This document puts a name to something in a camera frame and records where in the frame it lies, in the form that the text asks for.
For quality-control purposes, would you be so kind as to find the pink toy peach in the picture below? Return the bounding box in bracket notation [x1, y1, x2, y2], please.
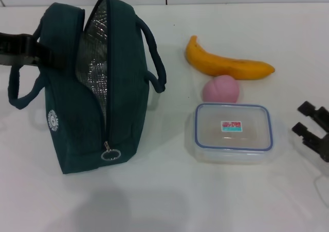
[202, 75, 243, 103]

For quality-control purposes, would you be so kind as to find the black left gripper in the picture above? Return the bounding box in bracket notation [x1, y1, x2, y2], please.
[0, 32, 65, 71]

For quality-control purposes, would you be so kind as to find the clear food container blue seal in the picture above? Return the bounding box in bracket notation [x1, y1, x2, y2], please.
[192, 102, 273, 165]

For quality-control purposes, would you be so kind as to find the dark teal insulated lunch bag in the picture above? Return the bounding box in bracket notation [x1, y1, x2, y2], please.
[7, 0, 168, 176]

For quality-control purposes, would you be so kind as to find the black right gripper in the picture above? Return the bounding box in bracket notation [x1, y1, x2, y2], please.
[291, 100, 329, 163]

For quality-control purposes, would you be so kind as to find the yellow banana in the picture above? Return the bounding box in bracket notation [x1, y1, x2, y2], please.
[185, 35, 276, 80]

